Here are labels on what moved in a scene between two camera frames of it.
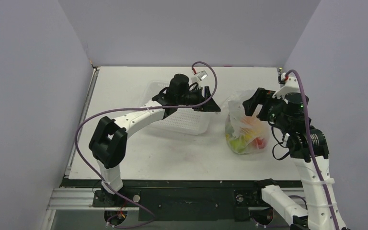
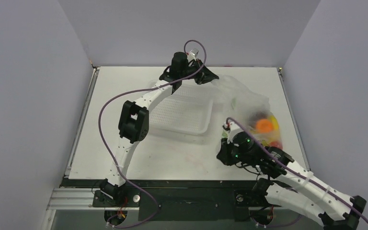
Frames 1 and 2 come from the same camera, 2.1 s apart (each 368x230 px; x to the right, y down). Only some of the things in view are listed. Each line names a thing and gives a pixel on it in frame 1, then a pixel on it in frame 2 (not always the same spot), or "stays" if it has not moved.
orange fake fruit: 252,122 to 264,125
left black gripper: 210,106 to 205,76
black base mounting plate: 226,200 stays
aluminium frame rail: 72,199 stays
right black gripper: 264,105 to 225,152
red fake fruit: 260,142 to 278,144
